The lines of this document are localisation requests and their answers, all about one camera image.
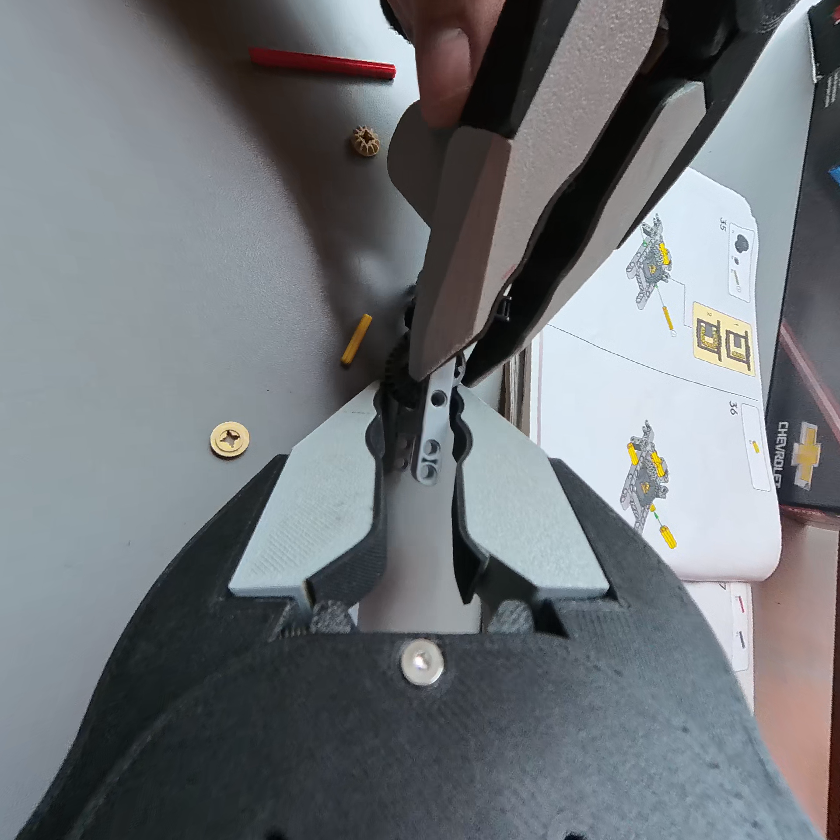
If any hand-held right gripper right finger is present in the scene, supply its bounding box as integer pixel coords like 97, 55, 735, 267
449, 387, 611, 606

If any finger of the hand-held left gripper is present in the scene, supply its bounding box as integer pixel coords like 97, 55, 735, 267
407, 0, 665, 383
462, 66, 710, 388

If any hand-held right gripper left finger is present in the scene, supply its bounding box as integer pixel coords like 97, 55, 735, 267
228, 382, 388, 611

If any grey lego gear frame assembly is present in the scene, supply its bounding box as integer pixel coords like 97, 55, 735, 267
384, 282, 514, 488

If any yellow lego axle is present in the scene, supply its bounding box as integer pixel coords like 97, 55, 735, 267
340, 313, 374, 369

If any white lego instruction booklet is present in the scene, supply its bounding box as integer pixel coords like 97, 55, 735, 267
502, 164, 783, 713

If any black lego set box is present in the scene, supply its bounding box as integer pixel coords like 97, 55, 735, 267
763, 0, 840, 514

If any red lego axle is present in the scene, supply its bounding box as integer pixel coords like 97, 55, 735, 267
248, 46, 398, 82

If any person's left hand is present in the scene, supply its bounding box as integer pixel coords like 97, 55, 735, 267
413, 0, 494, 129

